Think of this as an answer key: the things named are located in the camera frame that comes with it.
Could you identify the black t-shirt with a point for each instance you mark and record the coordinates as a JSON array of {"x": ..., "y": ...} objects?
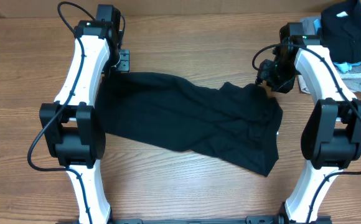
[{"x": 236, "y": 124}]

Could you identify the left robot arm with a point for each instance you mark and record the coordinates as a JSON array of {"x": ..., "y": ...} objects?
[{"x": 70, "y": 124}]

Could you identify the folded patterned grey garment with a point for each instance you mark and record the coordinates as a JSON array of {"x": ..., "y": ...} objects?
[{"x": 359, "y": 74}]

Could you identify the folded light blue garment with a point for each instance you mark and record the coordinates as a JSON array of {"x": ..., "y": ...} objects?
[{"x": 343, "y": 67}]

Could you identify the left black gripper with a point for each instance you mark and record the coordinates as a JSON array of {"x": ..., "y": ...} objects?
[{"x": 124, "y": 63}]

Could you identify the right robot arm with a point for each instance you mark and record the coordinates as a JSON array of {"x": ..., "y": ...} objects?
[{"x": 331, "y": 139}]

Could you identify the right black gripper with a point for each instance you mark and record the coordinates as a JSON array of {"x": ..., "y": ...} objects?
[{"x": 264, "y": 76}]

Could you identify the folded black shirt on pile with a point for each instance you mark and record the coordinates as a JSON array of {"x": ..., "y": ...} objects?
[{"x": 341, "y": 31}]

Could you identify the folded beige garment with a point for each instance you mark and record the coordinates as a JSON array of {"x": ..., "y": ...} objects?
[{"x": 302, "y": 84}]

